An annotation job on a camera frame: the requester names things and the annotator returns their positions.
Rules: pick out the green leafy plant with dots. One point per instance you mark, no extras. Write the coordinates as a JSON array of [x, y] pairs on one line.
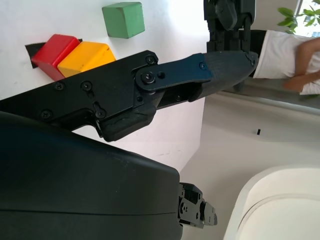
[[290, 17]]

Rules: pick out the green wooden block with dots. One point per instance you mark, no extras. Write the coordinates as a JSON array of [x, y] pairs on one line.
[[123, 21]]

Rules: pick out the red wooden block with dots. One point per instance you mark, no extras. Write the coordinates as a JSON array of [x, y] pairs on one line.
[[53, 53]]

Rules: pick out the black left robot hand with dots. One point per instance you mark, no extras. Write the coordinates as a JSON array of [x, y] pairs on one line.
[[227, 25]]

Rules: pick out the person in white shirt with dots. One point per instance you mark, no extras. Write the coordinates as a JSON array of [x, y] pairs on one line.
[[277, 57]]

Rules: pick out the yellow wooden block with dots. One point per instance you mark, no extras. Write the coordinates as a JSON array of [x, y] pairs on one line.
[[85, 58]]

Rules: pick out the person bare forearm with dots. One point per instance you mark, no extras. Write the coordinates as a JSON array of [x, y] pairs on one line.
[[306, 60]]

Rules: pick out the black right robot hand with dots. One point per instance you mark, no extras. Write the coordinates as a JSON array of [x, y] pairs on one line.
[[75, 175]]

